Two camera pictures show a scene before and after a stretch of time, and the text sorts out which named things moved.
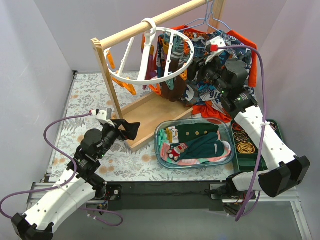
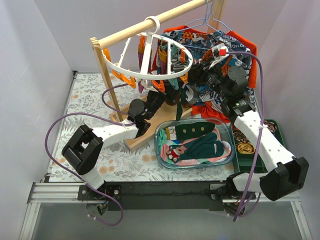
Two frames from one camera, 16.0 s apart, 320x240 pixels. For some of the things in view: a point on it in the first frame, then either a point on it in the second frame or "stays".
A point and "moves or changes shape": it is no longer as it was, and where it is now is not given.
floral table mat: x=85 y=110 stays
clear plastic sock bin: x=191 y=142 stays
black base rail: x=166 y=195 stays
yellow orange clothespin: x=112 y=65 -> x=106 y=52
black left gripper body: x=119 y=128 -> x=169 y=92
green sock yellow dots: x=186 y=132 -> x=179 y=108
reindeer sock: x=176 y=150 stays
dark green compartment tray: x=247 y=149 stays
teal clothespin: x=170 y=84 moves or changes shape
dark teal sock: x=207 y=146 stays
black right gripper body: x=198 y=68 stays
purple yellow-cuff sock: x=151 y=72 -> x=141 y=50
